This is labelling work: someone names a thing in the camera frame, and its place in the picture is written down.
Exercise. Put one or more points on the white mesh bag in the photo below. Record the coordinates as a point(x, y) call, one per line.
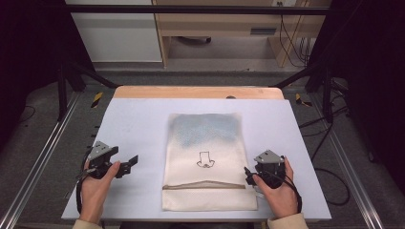
point(137, 127)

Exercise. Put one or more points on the person's right hand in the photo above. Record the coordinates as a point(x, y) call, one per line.
point(280, 198)

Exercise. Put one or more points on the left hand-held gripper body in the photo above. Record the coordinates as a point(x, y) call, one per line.
point(101, 156)

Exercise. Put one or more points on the wooden table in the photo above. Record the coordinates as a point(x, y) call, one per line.
point(191, 92)

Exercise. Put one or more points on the yellow black tape strip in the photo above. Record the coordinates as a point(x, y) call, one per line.
point(97, 99)
point(299, 99)

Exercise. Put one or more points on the black horizontal frame bar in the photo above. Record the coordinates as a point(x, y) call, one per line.
point(191, 9)

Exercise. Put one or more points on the dark curtain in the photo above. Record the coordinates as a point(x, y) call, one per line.
point(369, 63)
point(28, 47)

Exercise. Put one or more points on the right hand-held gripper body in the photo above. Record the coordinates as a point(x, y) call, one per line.
point(270, 167)

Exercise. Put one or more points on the white cabinet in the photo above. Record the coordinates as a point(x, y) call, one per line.
point(117, 35)

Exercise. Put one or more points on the cream mesh zipper bag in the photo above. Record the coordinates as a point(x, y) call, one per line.
point(207, 165)

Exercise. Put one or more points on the aluminium floor rail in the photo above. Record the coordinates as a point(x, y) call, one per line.
point(347, 159)
point(41, 152)

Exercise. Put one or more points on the person's left hand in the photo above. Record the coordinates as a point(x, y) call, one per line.
point(95, 189)

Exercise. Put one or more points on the light wooden desk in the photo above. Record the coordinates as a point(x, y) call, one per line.
point(219, 25)

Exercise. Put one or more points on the black metal stand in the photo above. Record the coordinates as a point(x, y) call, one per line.
point(326, 92)
point(62, 92)

